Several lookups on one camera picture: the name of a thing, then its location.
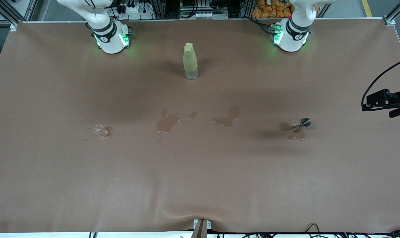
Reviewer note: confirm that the steel double-cone jigger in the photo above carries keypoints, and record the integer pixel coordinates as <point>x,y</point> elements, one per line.
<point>305,122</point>

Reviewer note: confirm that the aluminium frame post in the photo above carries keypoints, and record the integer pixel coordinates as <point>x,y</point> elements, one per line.
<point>11,18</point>
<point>389,20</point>

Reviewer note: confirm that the long brown liquid puddle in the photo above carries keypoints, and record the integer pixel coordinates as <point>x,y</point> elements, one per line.
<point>228,119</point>

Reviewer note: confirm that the orange snack pile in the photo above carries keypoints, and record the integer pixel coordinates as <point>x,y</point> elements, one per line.
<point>262,11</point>

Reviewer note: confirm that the white terminal block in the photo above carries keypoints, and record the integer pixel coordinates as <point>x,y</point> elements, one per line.
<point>203,15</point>

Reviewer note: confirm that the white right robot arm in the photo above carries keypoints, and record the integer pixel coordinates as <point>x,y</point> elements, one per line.
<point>110,43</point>

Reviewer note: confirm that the large brown liquid puddle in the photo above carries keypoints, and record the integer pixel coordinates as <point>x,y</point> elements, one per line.
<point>166,125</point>

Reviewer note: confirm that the brown table mat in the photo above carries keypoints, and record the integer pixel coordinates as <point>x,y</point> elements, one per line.
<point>200,181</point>

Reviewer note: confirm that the white power strip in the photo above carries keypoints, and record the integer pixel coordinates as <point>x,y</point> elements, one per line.
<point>138,11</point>

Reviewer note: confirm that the pale green bottle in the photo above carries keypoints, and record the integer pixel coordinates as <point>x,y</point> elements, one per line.
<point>190,59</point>

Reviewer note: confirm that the small brown liquid puddle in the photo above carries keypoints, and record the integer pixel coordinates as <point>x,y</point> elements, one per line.
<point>297,135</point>

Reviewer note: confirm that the small clear glass beaker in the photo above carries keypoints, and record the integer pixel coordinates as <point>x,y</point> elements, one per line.
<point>100,131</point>

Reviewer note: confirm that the metal clamp bracket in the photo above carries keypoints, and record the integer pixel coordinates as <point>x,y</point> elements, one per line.
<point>201,228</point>

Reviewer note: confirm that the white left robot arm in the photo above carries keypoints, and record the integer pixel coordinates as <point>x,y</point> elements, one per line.
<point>290,41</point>

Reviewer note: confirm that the tiny brown liquid puddle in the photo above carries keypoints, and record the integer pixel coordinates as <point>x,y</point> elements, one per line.
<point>193,115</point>

